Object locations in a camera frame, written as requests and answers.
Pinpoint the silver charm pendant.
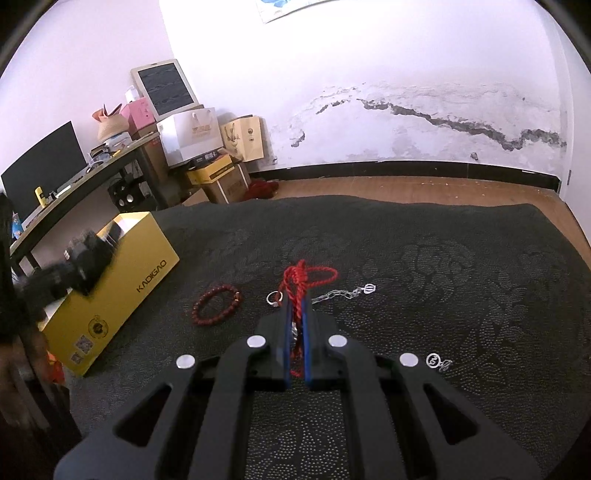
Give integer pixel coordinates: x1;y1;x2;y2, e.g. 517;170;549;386
425;352;453;373

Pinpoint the red bead bracelet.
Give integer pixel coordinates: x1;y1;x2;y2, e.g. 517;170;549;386
191;284;243;327

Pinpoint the silver chain with pendant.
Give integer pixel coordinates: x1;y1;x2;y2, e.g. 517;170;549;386
309;282;378;305

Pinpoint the yellow cardboard box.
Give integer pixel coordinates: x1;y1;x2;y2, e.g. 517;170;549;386
41;212;179;376

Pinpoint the black speaker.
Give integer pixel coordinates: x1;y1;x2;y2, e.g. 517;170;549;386
107;178;146;213

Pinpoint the black computer monitor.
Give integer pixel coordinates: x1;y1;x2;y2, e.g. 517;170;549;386
1;122;87;220

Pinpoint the black desk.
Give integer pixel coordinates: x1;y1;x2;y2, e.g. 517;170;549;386
10;132;168;277

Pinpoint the tan woven basket bag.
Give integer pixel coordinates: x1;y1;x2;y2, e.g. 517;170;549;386
92;104;129;142

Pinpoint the pink box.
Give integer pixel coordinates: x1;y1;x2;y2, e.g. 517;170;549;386
120;97;155;136

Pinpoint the white paper gift bag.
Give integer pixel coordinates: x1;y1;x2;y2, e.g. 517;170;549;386
156;108;223;168

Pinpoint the black floral table cloth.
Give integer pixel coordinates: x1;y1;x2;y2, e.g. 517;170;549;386
73;196;590;479

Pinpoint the brown cardboard box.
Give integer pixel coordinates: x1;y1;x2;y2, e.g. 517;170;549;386
202;163;250;204

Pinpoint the small yellow box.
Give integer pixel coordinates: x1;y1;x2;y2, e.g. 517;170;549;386
186;154;235;186

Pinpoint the red cloth on floor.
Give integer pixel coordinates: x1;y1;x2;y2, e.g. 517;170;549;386
242;179;280;201

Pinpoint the framed dark board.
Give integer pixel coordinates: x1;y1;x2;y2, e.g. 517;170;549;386
131;59;202;122

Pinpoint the tan paper gift bag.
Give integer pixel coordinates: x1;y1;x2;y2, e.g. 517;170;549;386
221;115;264;162

